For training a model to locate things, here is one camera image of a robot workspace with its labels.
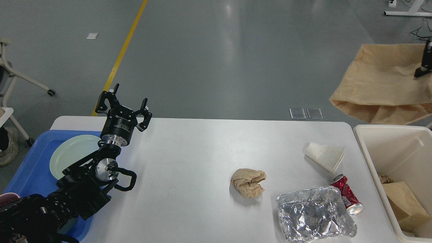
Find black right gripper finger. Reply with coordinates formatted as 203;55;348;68
414;37;432;78

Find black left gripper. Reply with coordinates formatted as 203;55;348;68
95;84;153;146

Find brown paper bag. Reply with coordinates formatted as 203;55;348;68
329;44;432;125

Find light green plate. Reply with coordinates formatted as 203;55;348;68
49;134;100;180

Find white paper cup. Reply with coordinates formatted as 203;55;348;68
305;142;346;173

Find brown paper ball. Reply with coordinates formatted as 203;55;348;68
231;168;267;198

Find dark green mug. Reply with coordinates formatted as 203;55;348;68
57;217;78;234

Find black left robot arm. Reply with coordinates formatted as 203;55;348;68
1;84;152;243

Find white table base far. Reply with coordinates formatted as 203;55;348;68
383;0;432;18

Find beige plastic bin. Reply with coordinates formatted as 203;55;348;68
354;125;432;243

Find blue plastic tray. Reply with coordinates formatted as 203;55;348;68
0;130;105;242

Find white rolling chair left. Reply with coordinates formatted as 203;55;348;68
0;37;56;97

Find white sack on floor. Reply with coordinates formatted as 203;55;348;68
0;126;19;167

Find small clear floor plate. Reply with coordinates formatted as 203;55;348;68
290;108;306;120

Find pink mug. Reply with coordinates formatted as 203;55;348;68
0;192;20;206

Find brown paper in bin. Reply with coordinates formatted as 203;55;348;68
378;175;431;233

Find red snack wrapper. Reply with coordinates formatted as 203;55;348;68
330;174;365;216

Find crumpled aluminium foil tray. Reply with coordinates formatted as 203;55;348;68
276;186;357;243

